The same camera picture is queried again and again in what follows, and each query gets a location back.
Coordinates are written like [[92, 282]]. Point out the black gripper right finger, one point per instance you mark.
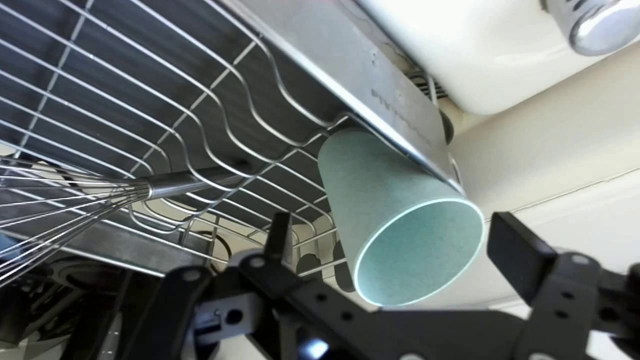
[[570, 295]]

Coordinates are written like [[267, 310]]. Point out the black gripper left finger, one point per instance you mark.
[[258, 298]]

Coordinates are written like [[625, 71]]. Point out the light blue cup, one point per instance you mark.
[[405, 235]]

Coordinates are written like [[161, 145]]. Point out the white kitchen sink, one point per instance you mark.
[[486, 55]]

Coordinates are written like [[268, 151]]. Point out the metal dish rack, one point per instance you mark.
[[132, 88]]

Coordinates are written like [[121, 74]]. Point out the chrome faucet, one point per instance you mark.
[[596, 27]]

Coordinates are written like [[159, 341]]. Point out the wire whisk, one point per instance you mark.
[[47, 204]]

